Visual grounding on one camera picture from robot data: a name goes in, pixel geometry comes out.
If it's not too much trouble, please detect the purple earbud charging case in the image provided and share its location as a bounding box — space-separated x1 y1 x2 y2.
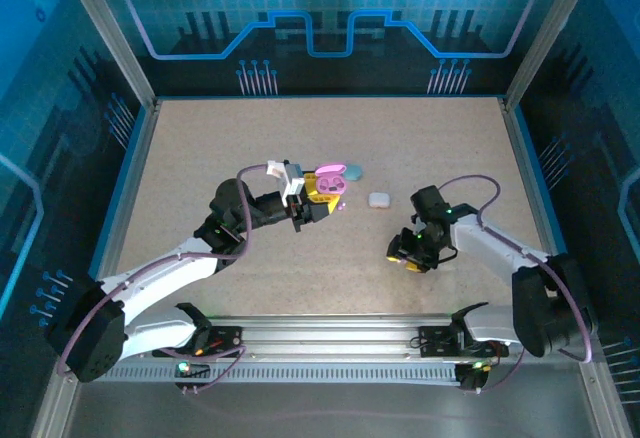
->
314 161 350 196

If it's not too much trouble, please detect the right black controller box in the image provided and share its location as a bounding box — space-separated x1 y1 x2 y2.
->
457 360 490 394

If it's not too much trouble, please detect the black controller box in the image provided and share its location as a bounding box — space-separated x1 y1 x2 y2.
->
173 357 212 395
457 360 490 394

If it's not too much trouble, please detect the grey metal front shelf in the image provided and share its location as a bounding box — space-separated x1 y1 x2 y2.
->
29 357 634 438

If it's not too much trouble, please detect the left black controller box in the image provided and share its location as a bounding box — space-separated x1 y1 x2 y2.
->
173 357 212 395

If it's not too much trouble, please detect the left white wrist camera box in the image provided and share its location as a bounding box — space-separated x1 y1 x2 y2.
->
266 159 305 208

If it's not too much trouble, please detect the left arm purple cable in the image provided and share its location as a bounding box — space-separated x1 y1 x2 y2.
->
55 164 274 395

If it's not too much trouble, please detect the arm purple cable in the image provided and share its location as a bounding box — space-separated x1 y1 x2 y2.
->
438 174 596 394
55 164 274 395

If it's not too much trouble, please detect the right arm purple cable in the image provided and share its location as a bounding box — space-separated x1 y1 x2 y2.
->
438 174 596 394

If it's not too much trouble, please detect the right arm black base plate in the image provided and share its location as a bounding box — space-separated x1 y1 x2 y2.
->
418 325 510 359

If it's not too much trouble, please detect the aluminium front rail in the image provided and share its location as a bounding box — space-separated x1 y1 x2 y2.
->
64 313 601 364

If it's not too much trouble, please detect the right aluminium table side rail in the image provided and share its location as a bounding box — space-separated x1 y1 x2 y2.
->
498 96 581 323

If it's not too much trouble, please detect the aluminium table side rail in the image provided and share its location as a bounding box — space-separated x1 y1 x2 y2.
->
498 96 581 323
87 99 162 322

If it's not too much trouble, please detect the slotted grey cable duct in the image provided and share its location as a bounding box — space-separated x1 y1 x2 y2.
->
79 365 464 385

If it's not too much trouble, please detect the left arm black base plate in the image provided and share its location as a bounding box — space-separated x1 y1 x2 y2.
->
152 326 244 359

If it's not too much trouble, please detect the left aluminium table side rail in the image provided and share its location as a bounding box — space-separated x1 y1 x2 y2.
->
87 99 162 322

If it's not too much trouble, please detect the orange red base wire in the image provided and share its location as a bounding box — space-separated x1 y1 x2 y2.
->
192 340 225 358

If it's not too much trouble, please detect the left aluminium frame post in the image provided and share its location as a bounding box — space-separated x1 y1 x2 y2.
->
55 0 160 109

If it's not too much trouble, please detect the aluminium frame post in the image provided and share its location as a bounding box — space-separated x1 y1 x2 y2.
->
503 0 604 109
55 0 160 109

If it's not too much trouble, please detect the right aluminium frame post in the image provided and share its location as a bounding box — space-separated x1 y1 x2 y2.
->
503 0 604 109

